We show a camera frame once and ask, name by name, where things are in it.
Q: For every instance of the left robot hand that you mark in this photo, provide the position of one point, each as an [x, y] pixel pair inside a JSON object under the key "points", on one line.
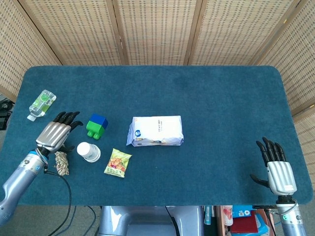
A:
{"points": [[53, 135]]}

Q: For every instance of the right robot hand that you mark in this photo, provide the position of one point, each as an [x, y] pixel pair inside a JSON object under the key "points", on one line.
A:
{"points": [[280, 177]]}

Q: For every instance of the paper cup with fern print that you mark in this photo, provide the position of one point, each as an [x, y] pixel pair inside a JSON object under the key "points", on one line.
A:
{"points": [[83, 148]]}

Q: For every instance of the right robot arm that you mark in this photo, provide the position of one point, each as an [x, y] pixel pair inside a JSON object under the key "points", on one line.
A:
{"points": [[292, 223]]}

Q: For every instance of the clear bottle with green label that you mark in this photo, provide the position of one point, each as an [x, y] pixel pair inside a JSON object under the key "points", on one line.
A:
{"points": [[41, 103]]}

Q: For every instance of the green and blue toy block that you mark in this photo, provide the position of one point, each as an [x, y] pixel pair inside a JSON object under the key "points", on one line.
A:
{"points": [[96, 125]]}

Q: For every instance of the black equipment on floor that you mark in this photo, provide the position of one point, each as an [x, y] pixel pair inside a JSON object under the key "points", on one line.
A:
{"points": [[3, 120]]}

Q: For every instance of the light blue pack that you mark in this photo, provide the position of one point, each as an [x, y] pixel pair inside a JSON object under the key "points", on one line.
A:
{"points": [[263, 226]]}

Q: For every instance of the blue box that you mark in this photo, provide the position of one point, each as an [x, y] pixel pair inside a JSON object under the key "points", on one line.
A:
{"points": [[242, 212]]}

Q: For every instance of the red book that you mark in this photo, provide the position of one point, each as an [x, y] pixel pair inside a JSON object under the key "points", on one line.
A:
{"points": [[243, 225]]}

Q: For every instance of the red and white packet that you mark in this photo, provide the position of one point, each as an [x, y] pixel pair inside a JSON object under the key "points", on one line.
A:
{"points": [[226, 214]]}

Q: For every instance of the green snack packet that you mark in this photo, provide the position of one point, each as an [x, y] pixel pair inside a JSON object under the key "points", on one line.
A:
{"points": [[116, 163]]}

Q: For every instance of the white and blue tube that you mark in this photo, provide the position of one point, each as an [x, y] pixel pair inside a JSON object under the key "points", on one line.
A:
{"points": [[208, 216]]}

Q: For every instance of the woven bamboo screen panel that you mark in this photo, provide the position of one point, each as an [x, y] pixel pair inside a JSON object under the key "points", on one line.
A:
{"points": [[157, 29], [14, 49], [73, 29], [233, 29], [295, 61]]}

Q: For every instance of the white tissue pack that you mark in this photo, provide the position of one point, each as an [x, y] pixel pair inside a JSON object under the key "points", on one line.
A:
{"points": [[157, 130]]}

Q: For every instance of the blue felt table cover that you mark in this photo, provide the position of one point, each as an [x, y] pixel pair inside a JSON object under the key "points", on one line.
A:
{"points": [[197, 98]]}

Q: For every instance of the grey robot torso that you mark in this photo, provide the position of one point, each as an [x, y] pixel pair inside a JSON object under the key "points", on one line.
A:
{"points": [[147, 221]]}

